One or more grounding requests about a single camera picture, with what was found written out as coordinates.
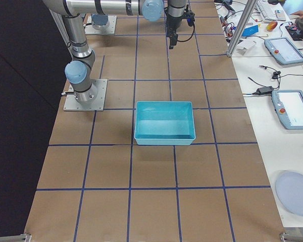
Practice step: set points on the blue card box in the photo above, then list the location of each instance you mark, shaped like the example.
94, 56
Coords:
250, 31

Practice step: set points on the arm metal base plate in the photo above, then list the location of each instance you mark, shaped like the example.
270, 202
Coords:
91, 100
100, 25

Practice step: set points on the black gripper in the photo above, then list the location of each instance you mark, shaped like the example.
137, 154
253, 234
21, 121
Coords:
174, 23

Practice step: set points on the far teach pendant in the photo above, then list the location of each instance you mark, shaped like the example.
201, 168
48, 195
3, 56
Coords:
283, 51

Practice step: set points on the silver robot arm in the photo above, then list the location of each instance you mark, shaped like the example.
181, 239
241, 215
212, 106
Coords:
175, 12
78, 71

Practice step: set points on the white keyboard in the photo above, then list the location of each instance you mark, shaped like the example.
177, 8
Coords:
268, 13

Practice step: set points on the white paper box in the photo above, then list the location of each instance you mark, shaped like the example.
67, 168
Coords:
246, 45

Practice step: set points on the teach pendant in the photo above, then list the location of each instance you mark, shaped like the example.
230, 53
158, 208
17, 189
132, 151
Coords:
283, 51
288, 105

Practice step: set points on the near teach pendant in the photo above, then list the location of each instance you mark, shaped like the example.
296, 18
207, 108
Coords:
288, 105

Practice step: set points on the light blue plastic bin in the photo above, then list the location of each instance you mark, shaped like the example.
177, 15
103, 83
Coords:
164, 123

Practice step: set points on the aluminium frame post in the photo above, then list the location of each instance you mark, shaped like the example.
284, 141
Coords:
245, 16

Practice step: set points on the black power adapter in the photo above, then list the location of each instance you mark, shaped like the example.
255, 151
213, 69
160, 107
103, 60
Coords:
263, 91

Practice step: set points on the light blue round plate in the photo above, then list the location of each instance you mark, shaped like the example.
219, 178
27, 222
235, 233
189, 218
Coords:
289, 189

